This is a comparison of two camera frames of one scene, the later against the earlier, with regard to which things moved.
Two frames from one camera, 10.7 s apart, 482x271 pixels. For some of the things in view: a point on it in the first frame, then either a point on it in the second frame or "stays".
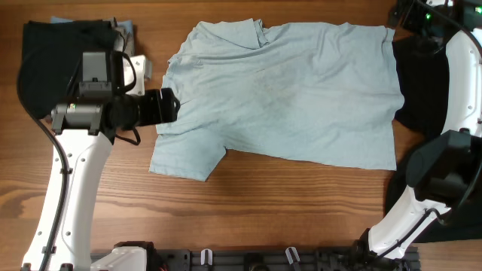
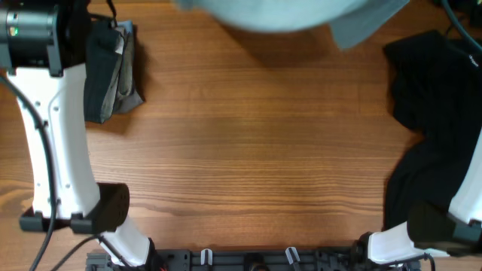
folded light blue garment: (125, 24) stays
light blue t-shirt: (326, 92) → (350, 20)
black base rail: (279, 259) stays
